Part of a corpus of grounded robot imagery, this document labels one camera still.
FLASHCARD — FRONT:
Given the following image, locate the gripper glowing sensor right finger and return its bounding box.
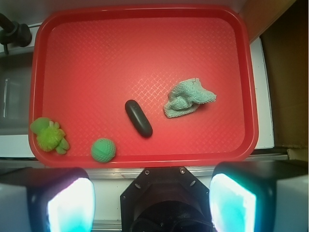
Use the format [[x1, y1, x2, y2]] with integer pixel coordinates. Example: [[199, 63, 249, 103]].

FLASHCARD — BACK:
[[209, 161, 309, 232]]

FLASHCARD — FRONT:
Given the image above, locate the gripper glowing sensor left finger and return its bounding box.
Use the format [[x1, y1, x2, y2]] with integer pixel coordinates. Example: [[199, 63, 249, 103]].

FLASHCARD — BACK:
[[0, 167, 95, 232]]

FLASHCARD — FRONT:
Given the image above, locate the dark green plastic pickle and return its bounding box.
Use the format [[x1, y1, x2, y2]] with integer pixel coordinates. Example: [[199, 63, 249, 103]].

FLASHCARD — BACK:
[[125, 100, 153, 138]]

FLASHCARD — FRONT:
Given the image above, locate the lime green plush toy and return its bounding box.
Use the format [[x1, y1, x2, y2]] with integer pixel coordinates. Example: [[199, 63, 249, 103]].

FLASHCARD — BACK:
[[30, 117, 70, 155]]

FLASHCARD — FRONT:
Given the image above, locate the green textured ball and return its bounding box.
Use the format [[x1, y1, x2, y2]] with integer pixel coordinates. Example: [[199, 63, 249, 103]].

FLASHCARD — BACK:
[[91, 138, 116, 163]]

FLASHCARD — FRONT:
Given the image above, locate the light green knitted cloth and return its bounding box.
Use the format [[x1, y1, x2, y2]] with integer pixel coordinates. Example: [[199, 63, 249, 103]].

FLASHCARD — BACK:
[[163, 78, 217, 118]]

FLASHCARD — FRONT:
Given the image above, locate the grey toy sink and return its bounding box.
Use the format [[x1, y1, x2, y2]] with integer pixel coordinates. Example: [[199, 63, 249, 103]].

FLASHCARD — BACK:
[[0, 52, 33, 135]]

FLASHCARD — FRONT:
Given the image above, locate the red plastic tray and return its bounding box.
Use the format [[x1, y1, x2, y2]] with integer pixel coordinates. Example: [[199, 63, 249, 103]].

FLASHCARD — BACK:
[[29, 5, 258, 168]]

